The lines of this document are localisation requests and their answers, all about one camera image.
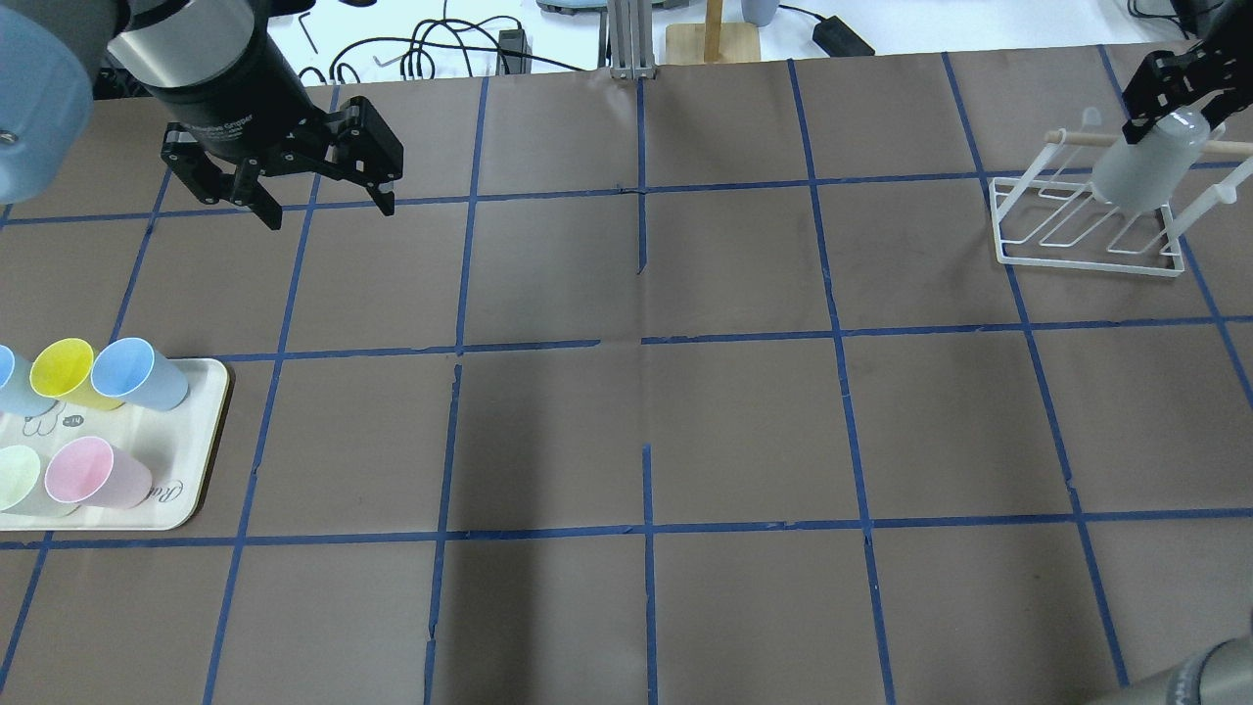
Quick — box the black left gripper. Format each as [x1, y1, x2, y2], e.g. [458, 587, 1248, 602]
[162, 49, 403, 230]

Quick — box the pale green plastic cup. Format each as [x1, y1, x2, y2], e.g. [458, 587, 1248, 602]
[1, 445, 79, 518]

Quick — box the yellow plastic cup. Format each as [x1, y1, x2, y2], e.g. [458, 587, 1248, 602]
[28, 338, 122, 411]

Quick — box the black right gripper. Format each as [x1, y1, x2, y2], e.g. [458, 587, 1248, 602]
[1121, 20, 1252, 147]

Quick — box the cream plastic tray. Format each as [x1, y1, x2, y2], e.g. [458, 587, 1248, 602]
[1, 358, 232, 533]

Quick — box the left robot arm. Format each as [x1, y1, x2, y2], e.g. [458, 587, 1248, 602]
[1, 1, 403, 229]

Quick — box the aluminium frame post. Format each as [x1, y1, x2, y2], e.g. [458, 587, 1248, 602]
[606, 1, 657, 80]

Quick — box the wooden mug tree stand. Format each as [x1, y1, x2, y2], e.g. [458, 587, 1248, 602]
[663, 1, 762, 66]

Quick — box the light blue plastic cup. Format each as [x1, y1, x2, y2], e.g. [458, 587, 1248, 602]
[1, 346, 56, 418]

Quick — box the white ribbed plastic cup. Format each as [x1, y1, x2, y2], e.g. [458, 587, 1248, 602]
[1091, 108, 1210, 214]

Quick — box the pink plastic cup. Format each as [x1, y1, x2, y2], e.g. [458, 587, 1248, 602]
[44, 436, 154, 510]

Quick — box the white wire cup rack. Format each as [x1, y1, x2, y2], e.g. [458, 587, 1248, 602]
[989, 106, 1250, 278]

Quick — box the black power adapter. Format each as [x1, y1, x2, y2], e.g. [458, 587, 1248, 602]
[812, 15, 876, 58]

